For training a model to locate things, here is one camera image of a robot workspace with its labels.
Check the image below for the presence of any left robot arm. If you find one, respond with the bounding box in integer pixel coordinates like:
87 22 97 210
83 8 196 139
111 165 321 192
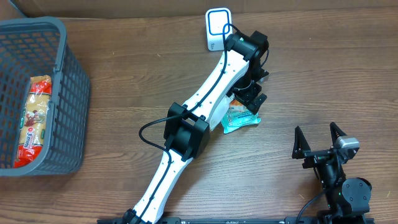
122 31 269 224

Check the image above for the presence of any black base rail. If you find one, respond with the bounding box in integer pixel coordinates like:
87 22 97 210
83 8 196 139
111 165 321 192
96 217 376 224

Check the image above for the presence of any orange spaghetti packet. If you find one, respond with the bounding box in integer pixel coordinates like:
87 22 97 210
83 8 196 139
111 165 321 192
13 75 52 168

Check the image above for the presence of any grey plastic mesh basket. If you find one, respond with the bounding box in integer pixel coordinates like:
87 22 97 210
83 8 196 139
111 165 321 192
1 17 91 177

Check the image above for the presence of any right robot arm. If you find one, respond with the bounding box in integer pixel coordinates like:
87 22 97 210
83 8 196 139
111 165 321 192
292 122 375 223

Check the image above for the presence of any white barcode scanner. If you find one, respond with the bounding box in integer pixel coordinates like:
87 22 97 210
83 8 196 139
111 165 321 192
205 7 233 51

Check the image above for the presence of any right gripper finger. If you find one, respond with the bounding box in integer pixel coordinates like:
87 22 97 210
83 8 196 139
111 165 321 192
330 122 346 146
292 126 311 159

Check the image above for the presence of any teal wet wipes pack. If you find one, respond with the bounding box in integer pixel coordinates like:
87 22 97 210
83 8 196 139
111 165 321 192
221 109 261 134

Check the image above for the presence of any white cream tube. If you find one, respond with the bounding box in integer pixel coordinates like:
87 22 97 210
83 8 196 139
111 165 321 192
210 96 233 131

